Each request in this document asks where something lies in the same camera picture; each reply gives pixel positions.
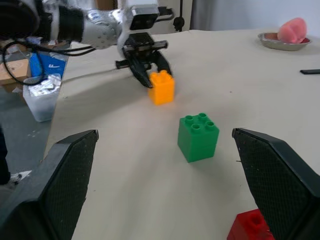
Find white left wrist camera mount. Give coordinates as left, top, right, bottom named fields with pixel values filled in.
left=116, top=4, right=161, bottom=55

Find pink soft toy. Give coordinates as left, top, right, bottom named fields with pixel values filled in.
left=277, top=17, right=308, bottom=44

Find green toy brick cube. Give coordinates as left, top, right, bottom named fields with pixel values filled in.
left=177, top=112, right=220, bottom=164

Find shallow metal bowl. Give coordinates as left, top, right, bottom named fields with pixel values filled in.
left=257, top=32, right=313, bottom=52

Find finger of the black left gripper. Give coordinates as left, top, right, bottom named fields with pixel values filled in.
left=155, top=50, right=174, bottom=77
left=129, top=57, right=154, bottom=89

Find black background fixture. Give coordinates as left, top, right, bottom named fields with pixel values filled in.
left=172, top=7, right=185, bottom=33

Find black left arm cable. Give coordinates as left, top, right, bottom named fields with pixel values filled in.
left=0, top=37, right=97, bottom=86

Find silver foil packets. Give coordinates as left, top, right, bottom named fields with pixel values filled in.
left=27, top=74, right=62, bottom=97

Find orange toy brick cube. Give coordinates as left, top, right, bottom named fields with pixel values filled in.
left=147, top=69, right=176, bottom=106

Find brown cardboard box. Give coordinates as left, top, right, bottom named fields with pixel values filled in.
left=0, top=58, right=32, bottom=87

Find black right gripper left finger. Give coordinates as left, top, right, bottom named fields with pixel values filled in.
left=0, top=129, right=99, bottom=240

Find translucent plastic bin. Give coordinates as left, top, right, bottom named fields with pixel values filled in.
left=22, top=73, right=63, bottom=123

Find blue box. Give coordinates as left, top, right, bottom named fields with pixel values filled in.
left=29, top=52, right=67, bottom=79

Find red toy brick cube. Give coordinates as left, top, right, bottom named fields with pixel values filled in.
left=226, top=208, right=276, bottom=240

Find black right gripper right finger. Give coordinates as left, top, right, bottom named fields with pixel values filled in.
left=231, top=127, right=320, bottom=240

